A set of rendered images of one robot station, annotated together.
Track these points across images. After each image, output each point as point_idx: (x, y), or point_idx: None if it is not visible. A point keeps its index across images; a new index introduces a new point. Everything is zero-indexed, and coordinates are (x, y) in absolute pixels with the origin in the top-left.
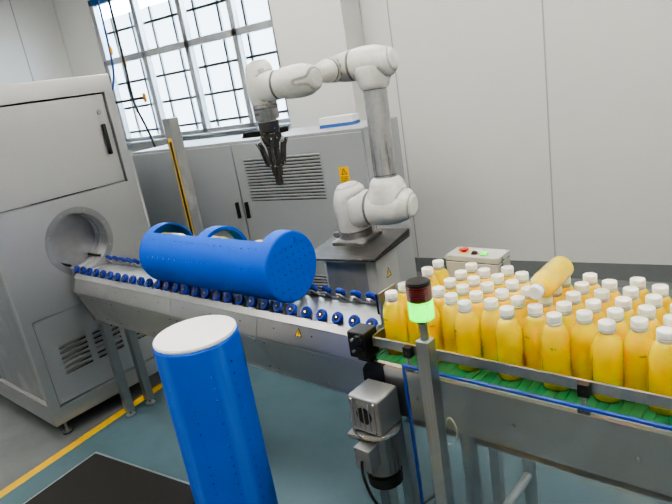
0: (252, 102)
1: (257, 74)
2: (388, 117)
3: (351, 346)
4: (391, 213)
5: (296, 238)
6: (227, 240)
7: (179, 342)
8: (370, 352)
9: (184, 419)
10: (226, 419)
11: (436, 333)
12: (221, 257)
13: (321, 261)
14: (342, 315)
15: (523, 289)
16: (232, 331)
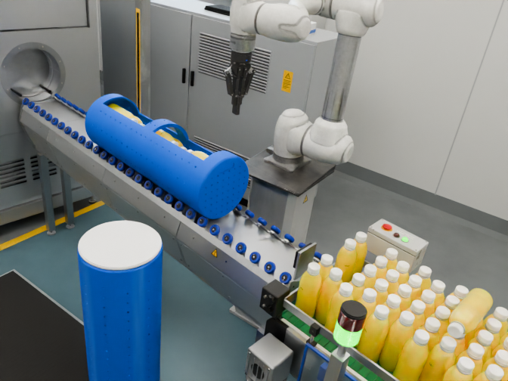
0: (231, 28)
1: (245, 2)
2: (354, 66)
3: (262, 300)
4: (326, 156)
5: (236, 164)
6: (171, 144)
7: (103, 252)
8: (278, 311)
9: (94, 318)
10: (131, 327)
11: None
12: (161, 159)
13: None
14: (260, 257)
15: (439, 311)
16: (156, 254)
